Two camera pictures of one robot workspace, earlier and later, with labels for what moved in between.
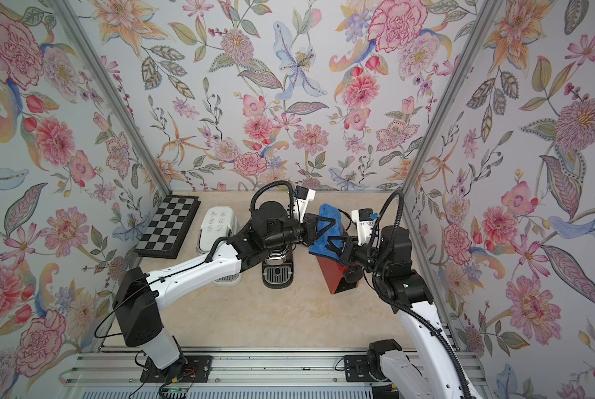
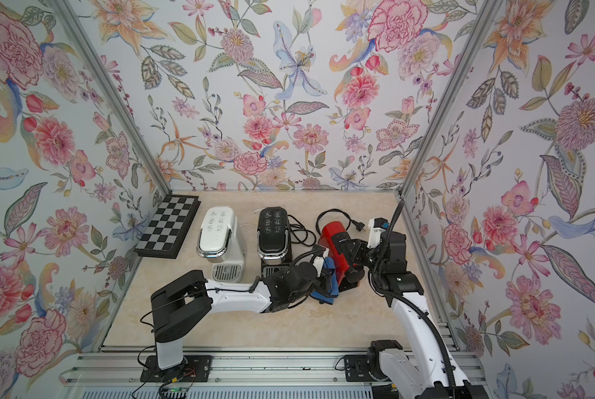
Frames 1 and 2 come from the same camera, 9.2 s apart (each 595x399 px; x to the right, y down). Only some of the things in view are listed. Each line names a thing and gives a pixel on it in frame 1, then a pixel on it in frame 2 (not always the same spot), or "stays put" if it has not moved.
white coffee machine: x=218 y=223 stays put
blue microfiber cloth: x=319 y=246 -> x=329 y=265
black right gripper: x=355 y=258 stays put
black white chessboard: x=167 y=229 stays put
